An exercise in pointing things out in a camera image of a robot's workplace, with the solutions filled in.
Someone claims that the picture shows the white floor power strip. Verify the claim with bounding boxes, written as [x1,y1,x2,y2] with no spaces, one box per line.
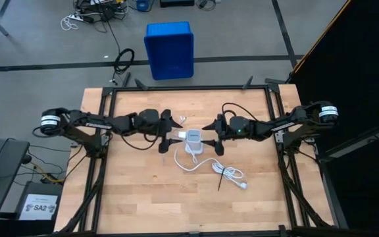
[60,12,93,32]

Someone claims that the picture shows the flat black box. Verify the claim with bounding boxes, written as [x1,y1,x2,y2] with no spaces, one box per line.
[159,0,196,9]

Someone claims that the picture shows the small blue floor item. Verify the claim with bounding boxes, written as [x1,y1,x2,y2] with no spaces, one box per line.
[136,0,151,13]

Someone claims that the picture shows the yellow cable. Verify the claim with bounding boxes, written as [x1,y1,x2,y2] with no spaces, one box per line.
[30,161,64,186]

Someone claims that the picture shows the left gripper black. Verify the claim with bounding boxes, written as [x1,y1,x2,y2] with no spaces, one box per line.
[139,108,188,154]

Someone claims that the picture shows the black cable tie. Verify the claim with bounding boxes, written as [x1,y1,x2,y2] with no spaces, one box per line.
[216,166,227,193]

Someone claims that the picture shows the black partition with yellow edge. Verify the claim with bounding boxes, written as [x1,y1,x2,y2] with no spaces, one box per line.
[288,0,379,237]

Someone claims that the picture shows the coiled black floor cable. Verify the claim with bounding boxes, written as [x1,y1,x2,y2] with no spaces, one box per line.
[111,47,136,84]

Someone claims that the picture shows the black box with SA2 label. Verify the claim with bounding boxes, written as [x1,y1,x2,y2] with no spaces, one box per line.
[13,180,64,231]

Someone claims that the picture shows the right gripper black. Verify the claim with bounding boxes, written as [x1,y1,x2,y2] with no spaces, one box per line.
[201,114,255,156]

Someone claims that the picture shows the thick white power cord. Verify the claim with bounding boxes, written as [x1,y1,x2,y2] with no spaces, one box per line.
[173,144,249,192]

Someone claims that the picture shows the blue plastic bin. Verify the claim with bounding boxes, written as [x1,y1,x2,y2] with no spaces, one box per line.
[143,20,195,82]

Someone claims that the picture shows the tangled black floor cables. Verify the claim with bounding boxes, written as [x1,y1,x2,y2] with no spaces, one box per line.
[72,0,131,34]

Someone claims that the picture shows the white power strip tower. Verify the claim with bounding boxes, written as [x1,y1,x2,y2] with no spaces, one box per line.
[184,128,205,156]

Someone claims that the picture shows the black power adapter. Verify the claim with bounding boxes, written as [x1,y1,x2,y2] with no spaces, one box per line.
[195,0,217,11]

